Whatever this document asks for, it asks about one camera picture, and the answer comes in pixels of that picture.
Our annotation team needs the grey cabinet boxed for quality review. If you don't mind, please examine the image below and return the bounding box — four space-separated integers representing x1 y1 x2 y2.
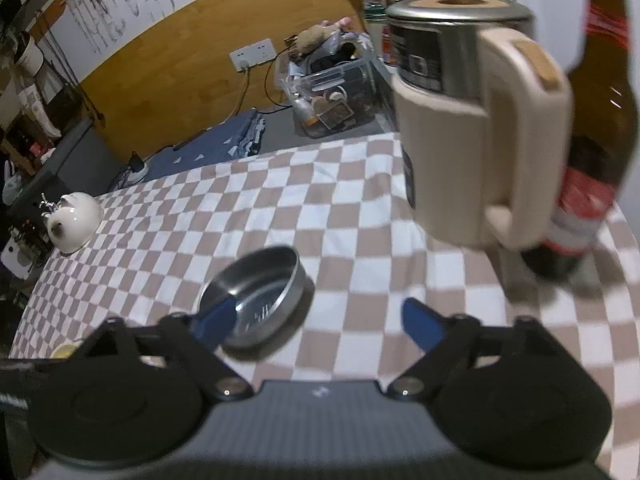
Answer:
7 119 122 212

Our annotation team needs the brown white checkered tablecloth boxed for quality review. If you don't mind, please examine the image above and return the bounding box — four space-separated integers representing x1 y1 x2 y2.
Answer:
10 132 640 480

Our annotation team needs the yellow cable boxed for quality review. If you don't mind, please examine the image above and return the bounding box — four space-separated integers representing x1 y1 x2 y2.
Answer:
231 66 252 114

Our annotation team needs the cream electric kettle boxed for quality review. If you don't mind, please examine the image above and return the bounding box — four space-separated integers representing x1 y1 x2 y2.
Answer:
385 0 573 251

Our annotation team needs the orange wooden board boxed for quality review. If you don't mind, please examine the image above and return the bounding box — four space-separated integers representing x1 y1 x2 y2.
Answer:
30 0 69 37

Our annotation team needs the white wall socket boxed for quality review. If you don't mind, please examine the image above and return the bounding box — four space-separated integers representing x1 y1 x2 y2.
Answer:
229 38 276 71

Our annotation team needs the brown plush toy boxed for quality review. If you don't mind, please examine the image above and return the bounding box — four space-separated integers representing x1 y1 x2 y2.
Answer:
295 17 354 54

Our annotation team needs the white macrame wall hanging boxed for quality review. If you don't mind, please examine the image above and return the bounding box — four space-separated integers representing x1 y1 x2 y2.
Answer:
65 0 187 54

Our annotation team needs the black cable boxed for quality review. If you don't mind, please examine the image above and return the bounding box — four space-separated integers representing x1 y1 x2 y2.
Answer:
261 46 294 109

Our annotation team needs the white hanging bag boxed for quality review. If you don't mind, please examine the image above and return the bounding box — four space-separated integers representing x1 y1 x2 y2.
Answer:
15 34 49 79

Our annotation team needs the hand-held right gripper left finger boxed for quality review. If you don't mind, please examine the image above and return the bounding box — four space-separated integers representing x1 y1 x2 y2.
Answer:
75 296 251 403

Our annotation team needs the brown beer bottle red label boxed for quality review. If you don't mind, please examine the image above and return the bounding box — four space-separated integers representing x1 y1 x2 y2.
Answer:
520 0 640 283

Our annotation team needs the round stainless steel bowl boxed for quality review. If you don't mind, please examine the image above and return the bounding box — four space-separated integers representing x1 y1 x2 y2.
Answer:
197 246 307 350

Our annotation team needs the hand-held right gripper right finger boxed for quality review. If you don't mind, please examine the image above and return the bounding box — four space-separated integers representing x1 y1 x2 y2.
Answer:
387 297 563 402

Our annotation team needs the clear plastic storage box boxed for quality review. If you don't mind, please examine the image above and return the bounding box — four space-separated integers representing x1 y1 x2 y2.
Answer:
282 27 379 139

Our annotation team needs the black power adapter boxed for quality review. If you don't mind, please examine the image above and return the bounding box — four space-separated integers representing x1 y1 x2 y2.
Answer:
127 151 149 182

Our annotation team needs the white cat-shaped ceramic jar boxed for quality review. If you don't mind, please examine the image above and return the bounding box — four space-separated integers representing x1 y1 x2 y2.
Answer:
45 191 104 255

